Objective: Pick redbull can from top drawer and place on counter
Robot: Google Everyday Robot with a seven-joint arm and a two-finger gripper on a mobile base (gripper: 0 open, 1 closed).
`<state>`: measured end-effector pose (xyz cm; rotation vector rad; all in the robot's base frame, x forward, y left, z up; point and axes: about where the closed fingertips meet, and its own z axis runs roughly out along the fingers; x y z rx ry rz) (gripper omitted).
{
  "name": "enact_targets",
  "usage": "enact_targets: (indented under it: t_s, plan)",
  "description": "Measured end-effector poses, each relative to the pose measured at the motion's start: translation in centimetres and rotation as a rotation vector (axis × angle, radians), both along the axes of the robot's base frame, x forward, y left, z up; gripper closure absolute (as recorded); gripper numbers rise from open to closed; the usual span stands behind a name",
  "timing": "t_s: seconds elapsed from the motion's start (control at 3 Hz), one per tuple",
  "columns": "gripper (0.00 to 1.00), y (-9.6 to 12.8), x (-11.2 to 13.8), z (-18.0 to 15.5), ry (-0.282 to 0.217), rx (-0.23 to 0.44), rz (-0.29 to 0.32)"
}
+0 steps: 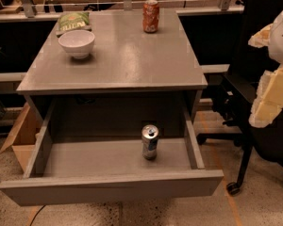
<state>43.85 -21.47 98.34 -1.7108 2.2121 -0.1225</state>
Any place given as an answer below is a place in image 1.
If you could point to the black office chair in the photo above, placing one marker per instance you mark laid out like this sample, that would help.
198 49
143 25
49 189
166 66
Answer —
234 96

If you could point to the silver blue redbull can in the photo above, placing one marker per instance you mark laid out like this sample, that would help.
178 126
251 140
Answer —
149 137

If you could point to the grey cabinet counter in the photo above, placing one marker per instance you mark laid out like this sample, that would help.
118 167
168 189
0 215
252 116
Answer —
129 79

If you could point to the green chip bag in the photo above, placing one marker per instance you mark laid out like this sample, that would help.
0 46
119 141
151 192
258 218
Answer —
73 21

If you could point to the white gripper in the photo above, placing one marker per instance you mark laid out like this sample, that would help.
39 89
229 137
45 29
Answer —
282 40

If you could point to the orange soda can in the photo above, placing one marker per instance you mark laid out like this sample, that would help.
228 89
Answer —
150 12

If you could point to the white ceramic bowl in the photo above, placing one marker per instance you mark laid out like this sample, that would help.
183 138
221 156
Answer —
77 43

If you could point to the grey open top drawer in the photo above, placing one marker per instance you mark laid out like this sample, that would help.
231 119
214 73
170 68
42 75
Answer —
65 170

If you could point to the cardboard box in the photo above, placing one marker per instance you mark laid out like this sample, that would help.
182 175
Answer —
23 135

